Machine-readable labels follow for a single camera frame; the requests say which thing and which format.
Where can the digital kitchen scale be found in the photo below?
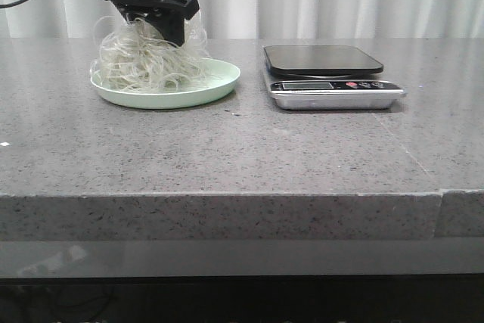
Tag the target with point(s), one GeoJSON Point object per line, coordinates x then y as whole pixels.
{"type": "Point", "coordinates": [326, 77]}

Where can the light green plastic plate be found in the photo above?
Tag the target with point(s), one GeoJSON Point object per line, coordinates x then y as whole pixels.
{"type": "Point", "coordinates": [220, 80]}

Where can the white vermicelli bundle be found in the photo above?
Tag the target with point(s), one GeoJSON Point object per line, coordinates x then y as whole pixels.
{"type": "Point", "coordinates": [135, 57]}

